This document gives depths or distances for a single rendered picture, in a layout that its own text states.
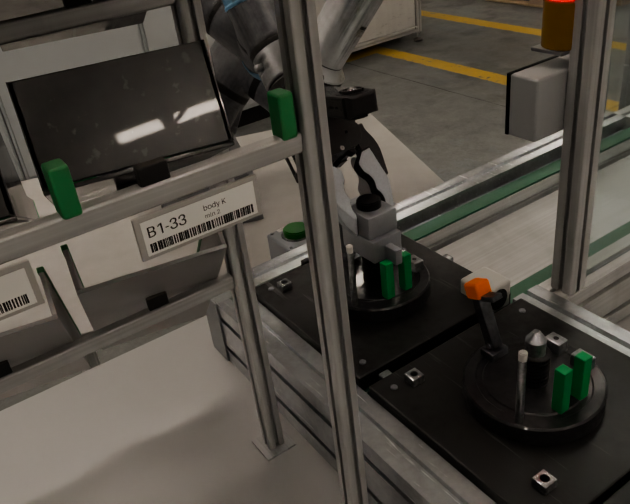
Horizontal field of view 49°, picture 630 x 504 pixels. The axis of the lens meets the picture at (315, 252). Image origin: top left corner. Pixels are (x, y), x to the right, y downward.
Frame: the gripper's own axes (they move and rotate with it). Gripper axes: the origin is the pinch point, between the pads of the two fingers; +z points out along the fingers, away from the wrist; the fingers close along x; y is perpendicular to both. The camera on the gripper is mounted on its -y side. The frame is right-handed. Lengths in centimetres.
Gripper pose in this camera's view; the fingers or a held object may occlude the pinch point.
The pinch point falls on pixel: (372, 216)
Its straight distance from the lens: 83.4
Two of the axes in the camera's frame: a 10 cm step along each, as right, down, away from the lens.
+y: -3.6, 2.7, 8.9
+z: 4.4, 8.9, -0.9
